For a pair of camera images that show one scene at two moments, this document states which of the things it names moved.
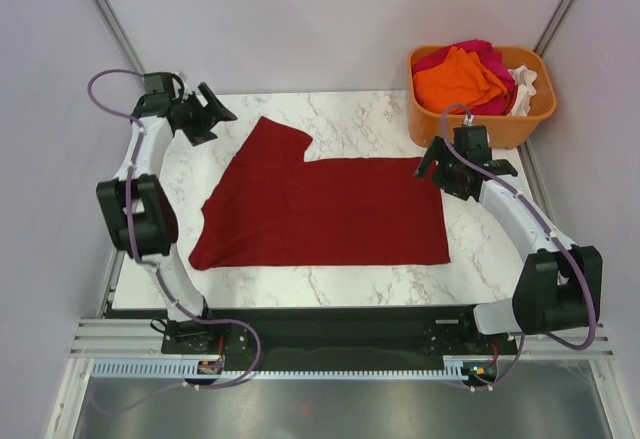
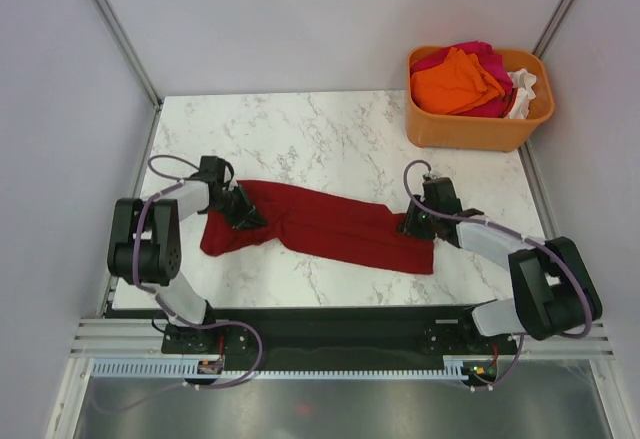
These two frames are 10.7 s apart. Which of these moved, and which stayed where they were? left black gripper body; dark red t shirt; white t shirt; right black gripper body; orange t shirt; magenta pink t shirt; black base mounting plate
Moved: dark red t shirt; left black gripper body; right black gripper body
Stayed: magenta pink t shirt; orange t shirt; white t shirt; black base mounting plate
